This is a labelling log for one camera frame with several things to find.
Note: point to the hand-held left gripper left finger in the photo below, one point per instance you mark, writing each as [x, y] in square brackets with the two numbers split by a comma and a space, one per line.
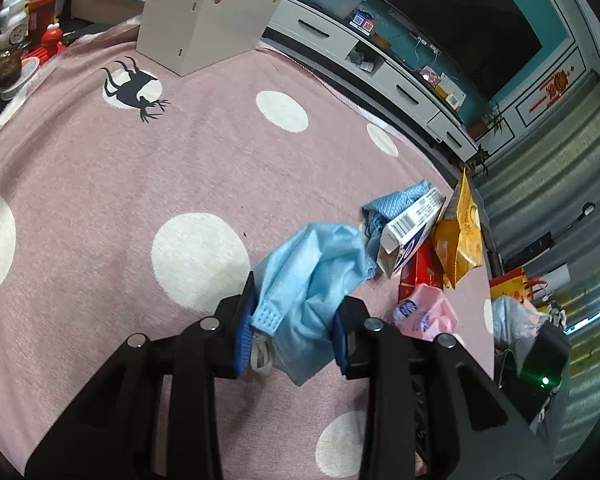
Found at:
[245, 330]

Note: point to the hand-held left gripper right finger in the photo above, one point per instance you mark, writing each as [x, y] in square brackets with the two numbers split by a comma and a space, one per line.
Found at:
[337, 335]

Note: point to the blue face mask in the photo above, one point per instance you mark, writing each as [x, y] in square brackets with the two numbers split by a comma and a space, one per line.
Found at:
[310, 280]

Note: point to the clear plastic bag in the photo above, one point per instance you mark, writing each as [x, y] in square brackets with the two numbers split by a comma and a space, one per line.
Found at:
[515, 317]

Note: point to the yellow paper bag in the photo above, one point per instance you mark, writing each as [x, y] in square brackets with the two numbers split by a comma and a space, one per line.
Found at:
[505, 287]

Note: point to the pink plastic bag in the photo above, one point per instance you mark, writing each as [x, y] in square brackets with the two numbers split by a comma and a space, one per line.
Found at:
[425, 310]

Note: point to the red cardboard box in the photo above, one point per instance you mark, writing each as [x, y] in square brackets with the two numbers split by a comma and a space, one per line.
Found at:
[420, 270]

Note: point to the white and blue carton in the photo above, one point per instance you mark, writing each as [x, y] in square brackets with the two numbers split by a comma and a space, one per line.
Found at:
[415, 220]

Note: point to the yellow snack bag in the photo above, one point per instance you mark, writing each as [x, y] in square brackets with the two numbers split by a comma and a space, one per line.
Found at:
[465, 230]

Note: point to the blue cloth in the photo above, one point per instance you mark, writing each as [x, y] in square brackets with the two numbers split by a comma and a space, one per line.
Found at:
[405, 197]

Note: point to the pink dotted blanket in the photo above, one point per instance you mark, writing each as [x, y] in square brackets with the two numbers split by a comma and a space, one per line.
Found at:
[105, 185]

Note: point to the small potted plant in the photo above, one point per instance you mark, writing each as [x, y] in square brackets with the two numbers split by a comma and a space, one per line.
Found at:
[479, 160]

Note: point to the tall potted plant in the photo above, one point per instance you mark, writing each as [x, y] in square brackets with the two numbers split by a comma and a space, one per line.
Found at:
[490, 122]

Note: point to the white and yellow box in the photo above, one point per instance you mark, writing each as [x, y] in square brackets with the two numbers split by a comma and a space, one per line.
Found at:
[452, 92]

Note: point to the small pink box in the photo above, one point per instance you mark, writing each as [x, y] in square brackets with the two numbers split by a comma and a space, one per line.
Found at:
[430, 75]

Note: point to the white storage box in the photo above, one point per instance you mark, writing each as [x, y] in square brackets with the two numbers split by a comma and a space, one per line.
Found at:
[195, 25]

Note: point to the white tv cabinet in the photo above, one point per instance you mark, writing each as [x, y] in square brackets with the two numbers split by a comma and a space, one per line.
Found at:
[325, 25]

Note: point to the black television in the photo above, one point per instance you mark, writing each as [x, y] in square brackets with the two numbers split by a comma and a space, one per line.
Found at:
[455, 15]

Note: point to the red toy figure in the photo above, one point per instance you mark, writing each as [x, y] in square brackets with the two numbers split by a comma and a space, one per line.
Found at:
[52, 40]

